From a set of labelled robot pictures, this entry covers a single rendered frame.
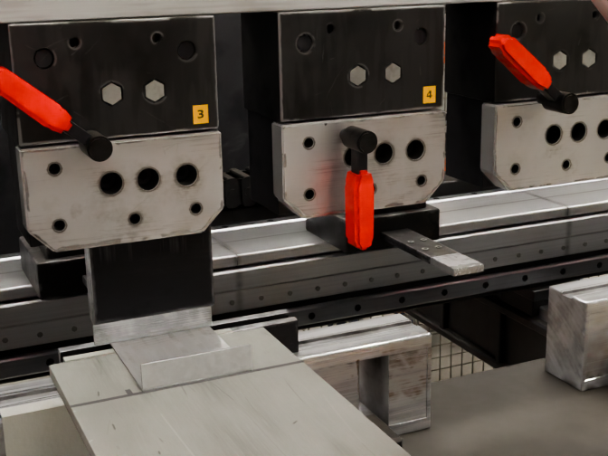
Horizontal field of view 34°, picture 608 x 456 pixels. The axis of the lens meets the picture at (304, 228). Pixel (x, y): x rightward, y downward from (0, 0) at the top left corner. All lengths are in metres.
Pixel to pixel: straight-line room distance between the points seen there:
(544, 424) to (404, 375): 0.15
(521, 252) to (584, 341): 0.29
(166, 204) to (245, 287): 0.37
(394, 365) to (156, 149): 0.31
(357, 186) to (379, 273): 0.41
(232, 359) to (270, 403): 0.06
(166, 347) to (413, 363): 0.24
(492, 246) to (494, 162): 0.38
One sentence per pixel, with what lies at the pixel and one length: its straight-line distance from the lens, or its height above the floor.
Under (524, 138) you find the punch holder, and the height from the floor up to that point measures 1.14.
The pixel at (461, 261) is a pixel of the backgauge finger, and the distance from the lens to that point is 1.00.
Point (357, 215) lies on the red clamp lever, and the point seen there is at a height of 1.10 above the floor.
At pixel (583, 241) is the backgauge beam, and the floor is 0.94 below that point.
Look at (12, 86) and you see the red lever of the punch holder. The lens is 0.68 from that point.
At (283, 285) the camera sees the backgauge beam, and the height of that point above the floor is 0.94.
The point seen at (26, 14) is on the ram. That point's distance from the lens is 0.72.
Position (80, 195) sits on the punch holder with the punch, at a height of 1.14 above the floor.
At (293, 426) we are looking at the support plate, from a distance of 0.68.
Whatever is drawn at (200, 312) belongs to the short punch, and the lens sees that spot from 0.84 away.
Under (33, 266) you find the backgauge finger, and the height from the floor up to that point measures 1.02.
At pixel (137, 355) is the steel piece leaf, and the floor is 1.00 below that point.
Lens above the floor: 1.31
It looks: 16 degrees down
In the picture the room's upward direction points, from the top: 1 degrees counter-clockwise
